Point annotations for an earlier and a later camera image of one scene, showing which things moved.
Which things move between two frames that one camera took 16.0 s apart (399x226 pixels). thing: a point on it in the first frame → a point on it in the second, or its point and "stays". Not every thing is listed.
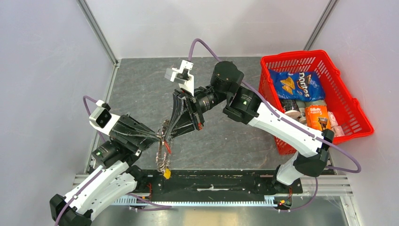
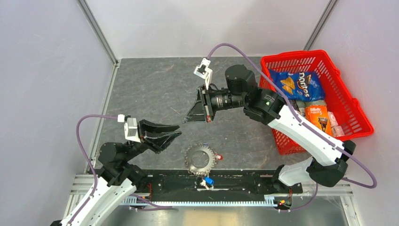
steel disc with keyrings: [162, 160] → [200, 159]
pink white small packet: [338, 130] stays
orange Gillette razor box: [316, 117] stays
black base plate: [211, 182] stays
